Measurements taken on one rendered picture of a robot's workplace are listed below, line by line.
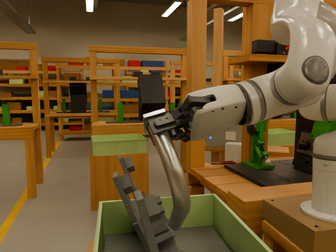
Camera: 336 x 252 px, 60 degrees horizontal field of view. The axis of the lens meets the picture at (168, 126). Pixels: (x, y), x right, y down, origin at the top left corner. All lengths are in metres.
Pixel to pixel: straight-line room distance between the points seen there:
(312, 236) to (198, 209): 0.37
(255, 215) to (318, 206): 0.28
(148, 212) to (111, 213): 0.56
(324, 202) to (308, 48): 0.65
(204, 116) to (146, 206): 0.18
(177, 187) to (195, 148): 1.26
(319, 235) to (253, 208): 0.34
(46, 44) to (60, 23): 0.88
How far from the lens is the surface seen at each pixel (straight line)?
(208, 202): 1.10
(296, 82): 0.51
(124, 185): 0.67
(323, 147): 1.04
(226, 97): 0.51
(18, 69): 10.89
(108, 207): 1.05
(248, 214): 1.25
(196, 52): 1.72
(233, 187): 1.44
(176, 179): 0.47
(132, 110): 8.34
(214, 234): 1.07
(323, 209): 1.09
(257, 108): 0.54
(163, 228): 0.72
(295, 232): 1.06
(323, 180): 1.06
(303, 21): 0.57
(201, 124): 0.51
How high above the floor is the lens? 1.33
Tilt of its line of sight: 7 degrees down
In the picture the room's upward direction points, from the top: straight up
